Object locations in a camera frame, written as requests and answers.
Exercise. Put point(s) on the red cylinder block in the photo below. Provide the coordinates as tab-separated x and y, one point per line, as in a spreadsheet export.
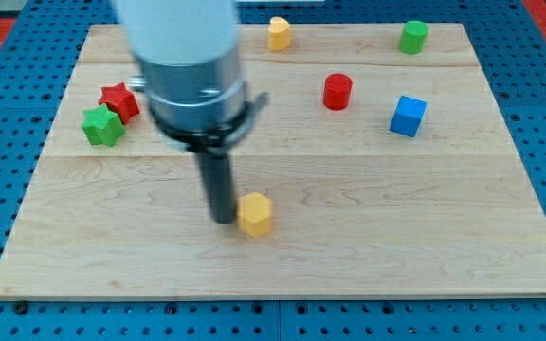
337	91

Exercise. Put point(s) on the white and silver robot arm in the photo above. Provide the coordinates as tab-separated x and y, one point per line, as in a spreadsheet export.
188	53

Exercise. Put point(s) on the yellow hexagon block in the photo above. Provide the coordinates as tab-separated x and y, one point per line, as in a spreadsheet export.
255	214

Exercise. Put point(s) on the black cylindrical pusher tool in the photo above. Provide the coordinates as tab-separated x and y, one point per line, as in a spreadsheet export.
216	174

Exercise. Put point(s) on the wooden board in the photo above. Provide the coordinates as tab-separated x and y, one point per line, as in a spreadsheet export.
359	212

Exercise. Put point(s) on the yellow heart block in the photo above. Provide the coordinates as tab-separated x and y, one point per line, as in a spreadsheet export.
279	34

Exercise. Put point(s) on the blue cube block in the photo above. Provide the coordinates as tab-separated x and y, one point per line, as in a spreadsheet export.
408	116

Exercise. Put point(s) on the red star block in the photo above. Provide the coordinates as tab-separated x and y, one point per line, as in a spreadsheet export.
120	100

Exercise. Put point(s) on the green star block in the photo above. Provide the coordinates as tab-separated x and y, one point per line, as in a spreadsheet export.
102	126

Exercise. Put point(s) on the green cylinder block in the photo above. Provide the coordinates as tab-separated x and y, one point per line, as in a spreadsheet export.
413	37

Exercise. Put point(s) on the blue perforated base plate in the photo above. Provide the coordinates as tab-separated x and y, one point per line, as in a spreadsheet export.
36	62

